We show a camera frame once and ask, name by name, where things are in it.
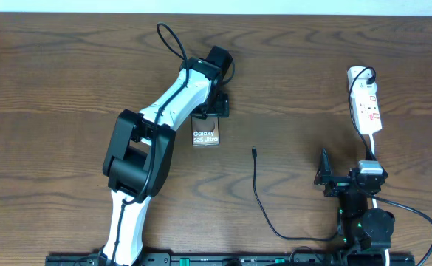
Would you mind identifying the Samsung Galaxy smartphone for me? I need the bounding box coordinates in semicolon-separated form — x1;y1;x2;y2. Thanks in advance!
191;117;220;146

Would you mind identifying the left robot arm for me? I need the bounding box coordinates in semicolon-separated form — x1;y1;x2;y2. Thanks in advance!
98;46;234;265

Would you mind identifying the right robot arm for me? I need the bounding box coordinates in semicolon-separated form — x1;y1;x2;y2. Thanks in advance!
314;149;395;265

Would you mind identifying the white power strip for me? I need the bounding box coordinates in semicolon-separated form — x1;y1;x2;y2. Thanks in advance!
347;66;382;135

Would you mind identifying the white power strip cord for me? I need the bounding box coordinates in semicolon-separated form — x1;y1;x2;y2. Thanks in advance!
368;133;391;266

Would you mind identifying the black USB charging cable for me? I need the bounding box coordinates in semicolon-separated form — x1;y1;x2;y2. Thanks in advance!
251;66;377;242

